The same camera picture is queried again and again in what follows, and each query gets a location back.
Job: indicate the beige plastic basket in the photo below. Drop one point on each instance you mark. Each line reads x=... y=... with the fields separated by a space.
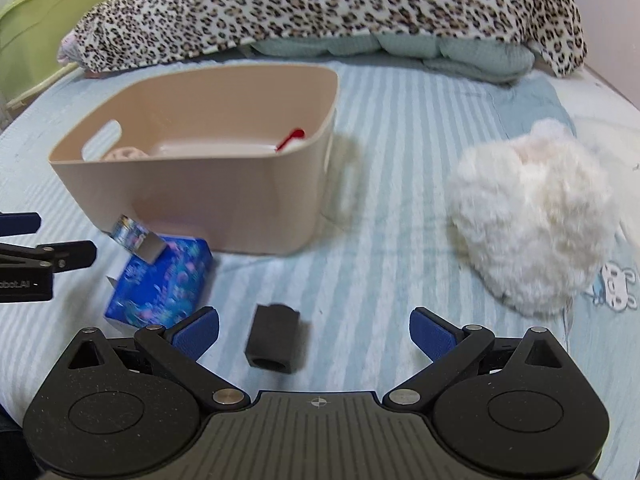
x=200 y=200

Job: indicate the leopard print blanket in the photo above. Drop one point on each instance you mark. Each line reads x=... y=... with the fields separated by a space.
x=300 y=0

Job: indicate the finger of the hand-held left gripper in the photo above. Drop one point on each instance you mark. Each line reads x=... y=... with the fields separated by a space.
x=75 y=254
x=20 y=223

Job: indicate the blue printed carton box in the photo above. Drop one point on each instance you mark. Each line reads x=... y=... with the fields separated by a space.
x=160 y=280

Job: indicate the red and white item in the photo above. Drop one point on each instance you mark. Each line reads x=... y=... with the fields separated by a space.
x=291 y=139

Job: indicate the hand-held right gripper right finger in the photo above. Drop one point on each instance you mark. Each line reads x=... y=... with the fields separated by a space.
x=433 y=335

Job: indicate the green plastic cabinet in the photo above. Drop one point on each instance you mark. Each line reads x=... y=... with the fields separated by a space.
x=40 y=25

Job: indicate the white plush toy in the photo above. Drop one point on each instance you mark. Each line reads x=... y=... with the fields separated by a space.
x=530 y=220

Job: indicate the pink cloth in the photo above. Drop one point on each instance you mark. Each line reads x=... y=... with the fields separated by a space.
x=67 y=50

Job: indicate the striped blue bed sheet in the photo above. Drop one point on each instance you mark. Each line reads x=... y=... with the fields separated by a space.
x=390 y=220

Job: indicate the pink knitted item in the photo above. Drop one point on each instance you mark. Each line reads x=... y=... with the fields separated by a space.
x=125 y=154

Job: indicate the teal quilt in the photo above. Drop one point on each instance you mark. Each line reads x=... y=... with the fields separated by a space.
x=475 y=55

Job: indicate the black foam block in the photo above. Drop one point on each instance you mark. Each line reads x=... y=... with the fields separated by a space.
x=272 y=335

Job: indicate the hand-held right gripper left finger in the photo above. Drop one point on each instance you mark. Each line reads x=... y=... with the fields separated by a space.
x=196 y=334

